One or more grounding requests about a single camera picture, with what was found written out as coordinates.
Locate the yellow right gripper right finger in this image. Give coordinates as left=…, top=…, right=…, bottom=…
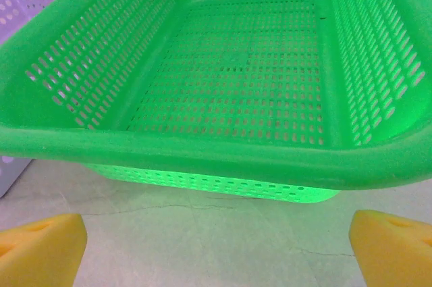
left=349, top=209, right=432, bottom=287

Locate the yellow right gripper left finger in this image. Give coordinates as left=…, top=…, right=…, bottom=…
left=0, top=213, right=88, bottom=287

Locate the green plastic basket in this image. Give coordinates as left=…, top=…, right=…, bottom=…
left=0, top=0, right=432, bottom=205

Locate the purple plastic basket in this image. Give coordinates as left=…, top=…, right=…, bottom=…
left=0, top=0, right=99, bottom=200

